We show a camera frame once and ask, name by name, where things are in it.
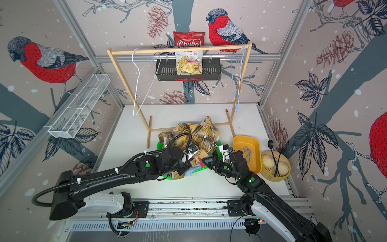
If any white wire mesh basket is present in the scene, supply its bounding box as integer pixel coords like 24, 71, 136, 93
48, 74, 110, 138

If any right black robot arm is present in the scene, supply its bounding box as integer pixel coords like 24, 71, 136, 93
203, 151, 332, 242

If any black spoon in bowl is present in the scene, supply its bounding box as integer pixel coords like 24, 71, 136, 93
268, 140, 280, 177

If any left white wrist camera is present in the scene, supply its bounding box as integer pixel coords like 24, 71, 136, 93
186, 144, 199, 159

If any yellow plaid shirt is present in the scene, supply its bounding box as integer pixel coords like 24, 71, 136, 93
158, 116, 220, 179

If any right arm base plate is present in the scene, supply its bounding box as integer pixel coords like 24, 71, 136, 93
223, 200, 251, 217

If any green plastic mesh basket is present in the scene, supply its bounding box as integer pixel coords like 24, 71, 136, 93
156, 139, 223, 180

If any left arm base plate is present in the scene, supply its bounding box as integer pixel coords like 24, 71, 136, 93
106, 201, 150, 218

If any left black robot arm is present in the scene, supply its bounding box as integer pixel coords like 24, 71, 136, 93
31, 133, 199, 221

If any white clothespin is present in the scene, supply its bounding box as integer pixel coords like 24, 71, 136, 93
242, 146, 253, 163

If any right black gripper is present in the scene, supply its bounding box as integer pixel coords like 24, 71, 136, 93
202, 157, 241, 181

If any yellow round bowl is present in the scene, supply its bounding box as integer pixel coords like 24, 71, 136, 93
261, 151, 291, 183

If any wooden clothes rack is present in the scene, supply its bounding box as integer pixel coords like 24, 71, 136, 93
96, 44, 240, 148

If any white blue wire hanger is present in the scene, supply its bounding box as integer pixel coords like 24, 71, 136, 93
230, 43, 246, 113

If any red Chuba chips bag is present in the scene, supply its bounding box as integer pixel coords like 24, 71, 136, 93
173, 31, 206, 75

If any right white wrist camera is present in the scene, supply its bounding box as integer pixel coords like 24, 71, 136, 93
219, 144, 233, 155

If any white hanger of blue shirt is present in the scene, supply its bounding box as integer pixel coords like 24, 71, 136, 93
131, 48, 160, 118

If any black wall bracket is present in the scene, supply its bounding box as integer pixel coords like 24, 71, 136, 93
156, 59, 221, 81

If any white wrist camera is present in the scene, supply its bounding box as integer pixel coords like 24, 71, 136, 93
186, 144, 199, 159
219, 144, 233, 155

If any light blue shirt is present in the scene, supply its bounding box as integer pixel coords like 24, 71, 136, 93
184, 164, 202, 176

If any yellow plastic tray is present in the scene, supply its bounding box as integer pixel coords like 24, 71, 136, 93
233, 135, 262, 174

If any red clothespin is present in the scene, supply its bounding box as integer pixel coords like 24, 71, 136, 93
199, 158, 207, 169

